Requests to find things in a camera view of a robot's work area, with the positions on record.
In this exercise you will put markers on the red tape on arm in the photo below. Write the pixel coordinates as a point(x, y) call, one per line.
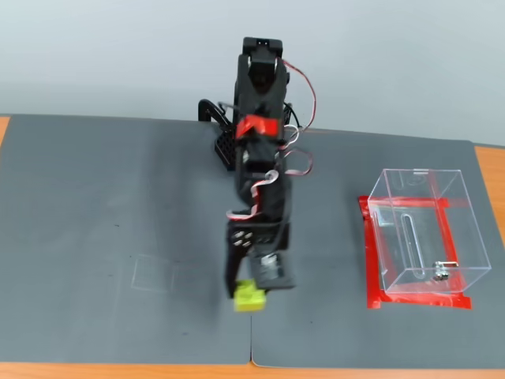
point(260, 126)

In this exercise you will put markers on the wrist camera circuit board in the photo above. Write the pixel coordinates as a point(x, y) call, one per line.
point(272, 272)

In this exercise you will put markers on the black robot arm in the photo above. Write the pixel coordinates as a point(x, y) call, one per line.
point(256, 98)

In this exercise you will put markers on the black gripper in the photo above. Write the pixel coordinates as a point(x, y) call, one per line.
point(261, 236)

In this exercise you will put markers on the green lego block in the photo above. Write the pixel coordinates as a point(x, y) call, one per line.
point(248, 298)

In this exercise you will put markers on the transparent acrylic box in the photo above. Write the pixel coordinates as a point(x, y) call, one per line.
point(434, 237)

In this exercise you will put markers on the red tape frame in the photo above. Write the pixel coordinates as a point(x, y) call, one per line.
point(372, 256)

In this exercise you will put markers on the small silver metal latch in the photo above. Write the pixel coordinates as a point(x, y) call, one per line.
point(441, 274)

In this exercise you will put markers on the grey table mat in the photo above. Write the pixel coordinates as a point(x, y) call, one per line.
point(315, 276)
point(79, 197)

